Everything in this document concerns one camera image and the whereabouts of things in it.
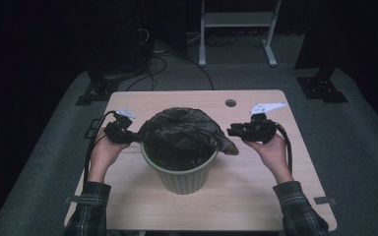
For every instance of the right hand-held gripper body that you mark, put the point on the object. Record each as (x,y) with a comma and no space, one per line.
(259,131)

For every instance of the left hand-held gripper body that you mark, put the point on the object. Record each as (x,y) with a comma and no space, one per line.
(118,132)

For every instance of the black plastic garbage bag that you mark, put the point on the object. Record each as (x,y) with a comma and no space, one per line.
(183,126)

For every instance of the green ribbed trash bin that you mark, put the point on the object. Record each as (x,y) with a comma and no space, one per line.
(182,180)

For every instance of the person's right hand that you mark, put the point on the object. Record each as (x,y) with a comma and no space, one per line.
(274,154)

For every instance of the person's left hand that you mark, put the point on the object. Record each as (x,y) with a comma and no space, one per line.
(103,157)

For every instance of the black stand base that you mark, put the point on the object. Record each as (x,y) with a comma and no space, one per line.
(321,88)
(98,90)

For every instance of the grey tape strip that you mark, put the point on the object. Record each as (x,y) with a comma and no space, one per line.
(325,200)
(70,199)

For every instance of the white metal stand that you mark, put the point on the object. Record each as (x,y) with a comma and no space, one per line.
(238,19)

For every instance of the dark equipment tower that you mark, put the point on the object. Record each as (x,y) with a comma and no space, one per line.
(164,23)

